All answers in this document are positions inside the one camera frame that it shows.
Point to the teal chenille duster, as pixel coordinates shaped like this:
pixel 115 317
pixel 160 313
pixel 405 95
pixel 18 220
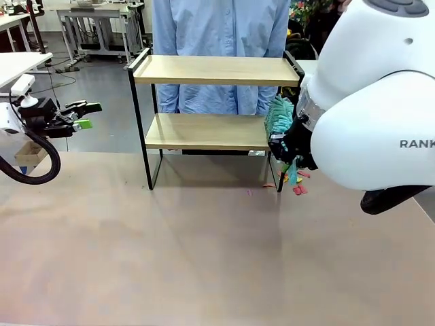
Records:
pixel 279 113

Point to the grey metal workbench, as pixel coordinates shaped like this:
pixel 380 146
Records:
pixel 98 15

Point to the grey power strip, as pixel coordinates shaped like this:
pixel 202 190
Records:
pixel 68 69

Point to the small blue object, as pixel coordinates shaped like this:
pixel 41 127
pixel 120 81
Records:
pixel 23 169

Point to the person torso blue shirt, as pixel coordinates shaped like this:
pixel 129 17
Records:
pixel 221 30

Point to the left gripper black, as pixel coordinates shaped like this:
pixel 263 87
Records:
pixel 40 115

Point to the white desk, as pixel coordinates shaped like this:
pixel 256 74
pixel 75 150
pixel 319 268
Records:
pixel 12 22

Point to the two-tier wooden shelf black frame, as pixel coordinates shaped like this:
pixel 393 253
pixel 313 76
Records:
pixel 214 76

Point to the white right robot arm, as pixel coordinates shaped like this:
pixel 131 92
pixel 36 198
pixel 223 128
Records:
pixel 367 102

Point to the black pole stand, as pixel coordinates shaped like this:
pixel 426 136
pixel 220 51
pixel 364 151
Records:
pixel 35 27

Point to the small wooden box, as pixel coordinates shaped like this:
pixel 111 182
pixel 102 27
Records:
pixel 32 153

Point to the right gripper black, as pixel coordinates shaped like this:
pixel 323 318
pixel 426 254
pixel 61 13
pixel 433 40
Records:
pixel 302 146

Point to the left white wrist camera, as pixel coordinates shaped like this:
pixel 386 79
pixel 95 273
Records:
pixel 23 85

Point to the orange paper scrap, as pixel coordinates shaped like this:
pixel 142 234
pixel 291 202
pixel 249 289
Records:
pixel 268 185
pixel 304 174

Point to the black office chair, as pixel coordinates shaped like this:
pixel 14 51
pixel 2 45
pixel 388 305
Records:
pixel 302 45

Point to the background person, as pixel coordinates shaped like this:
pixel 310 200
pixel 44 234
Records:
pixel 302 10

